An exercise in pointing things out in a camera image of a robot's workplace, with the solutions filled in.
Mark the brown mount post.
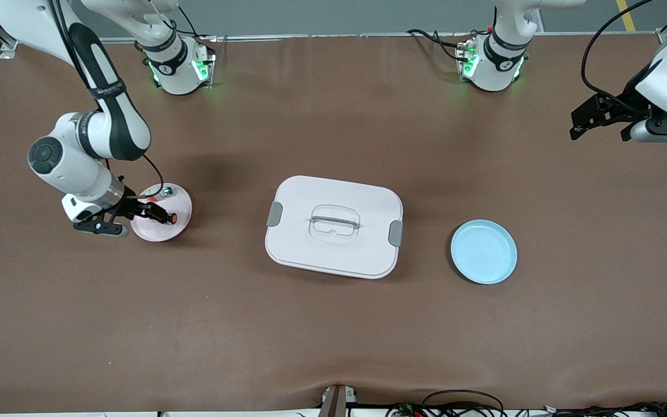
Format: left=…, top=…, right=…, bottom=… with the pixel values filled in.
left=319, top=384, right=358, bottom=417

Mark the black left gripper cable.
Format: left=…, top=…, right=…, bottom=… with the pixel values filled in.
left=581, top=0, right=656, bottom=105

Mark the light blue round plate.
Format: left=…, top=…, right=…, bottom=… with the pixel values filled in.
left=450, top=219, right=518, bottom=285

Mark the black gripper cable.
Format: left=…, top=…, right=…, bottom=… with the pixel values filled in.
left=581, top=0, right=656, bottom=105
left=50, top=0, right=165, bottom=200

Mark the tangled wire bundle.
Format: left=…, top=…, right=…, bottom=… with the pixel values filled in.
left=386, top=401, right=667, bottom=417

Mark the black looped cable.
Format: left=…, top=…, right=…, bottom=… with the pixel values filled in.
left=421, top=389, right=506, bottom=417

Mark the white lidded storage box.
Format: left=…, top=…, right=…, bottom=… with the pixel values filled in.
left=265, top=175, right=404, bottom=280

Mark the black arm base cable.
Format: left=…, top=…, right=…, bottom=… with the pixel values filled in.
left=406, top=28, right=468, bottom=61

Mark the brown table cover mat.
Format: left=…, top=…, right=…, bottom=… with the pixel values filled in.
left=0, top=34, right=667, bottom=413

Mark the pale pink round plate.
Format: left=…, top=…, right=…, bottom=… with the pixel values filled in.
left=130, top=182, right=193, bottom=243

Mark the green white push button switch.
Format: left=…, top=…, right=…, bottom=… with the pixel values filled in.
left=144, top=184, right=175, bottom=203

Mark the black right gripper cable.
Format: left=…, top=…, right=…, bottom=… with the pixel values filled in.
left=50, top=0, right=165, bottom=200

